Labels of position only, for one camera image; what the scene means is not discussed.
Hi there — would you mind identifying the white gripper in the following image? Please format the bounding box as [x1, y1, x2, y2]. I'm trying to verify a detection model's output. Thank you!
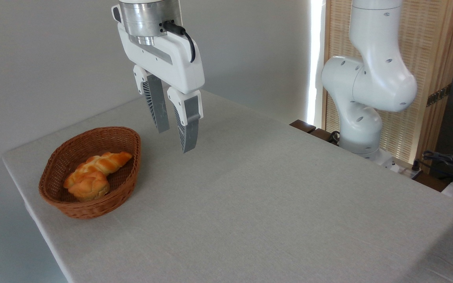
[111, 5, 206, 154]

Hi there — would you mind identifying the round knotted bread roll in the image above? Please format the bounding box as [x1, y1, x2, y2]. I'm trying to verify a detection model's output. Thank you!
[68, 171, 110, 202]

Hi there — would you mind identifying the long braided bread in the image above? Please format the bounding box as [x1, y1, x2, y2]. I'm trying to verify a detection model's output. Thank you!
[63, 151, 133, 189]

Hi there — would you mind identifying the brown woven wicker basket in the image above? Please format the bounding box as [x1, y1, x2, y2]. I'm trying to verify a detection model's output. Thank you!
[39, 126, 142, 219]

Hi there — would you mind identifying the grey tablecloth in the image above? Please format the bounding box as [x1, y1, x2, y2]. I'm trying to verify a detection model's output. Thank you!
[1, 88, 453, 283]

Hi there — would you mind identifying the dark wooden furniture edge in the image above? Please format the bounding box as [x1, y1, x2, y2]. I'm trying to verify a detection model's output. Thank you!
[289, 119, 342, 146]

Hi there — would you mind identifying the white power strip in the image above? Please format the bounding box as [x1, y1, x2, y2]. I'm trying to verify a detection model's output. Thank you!
[391, 160, 424, 180]

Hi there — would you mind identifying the black screen hinge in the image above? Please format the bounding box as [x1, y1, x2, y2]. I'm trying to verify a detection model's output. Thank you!
[426, 83, 453, 107]

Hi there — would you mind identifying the wooden slatted folding screen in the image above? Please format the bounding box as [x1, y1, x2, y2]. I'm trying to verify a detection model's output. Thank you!
[322, 0, 453, 174]

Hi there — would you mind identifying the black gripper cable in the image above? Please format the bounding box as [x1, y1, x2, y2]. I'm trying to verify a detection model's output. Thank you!
[162, 20, 197, 63]

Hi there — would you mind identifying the black cable bundle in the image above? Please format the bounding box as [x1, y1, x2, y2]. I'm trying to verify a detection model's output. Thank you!
[422, 150, 453, 186]

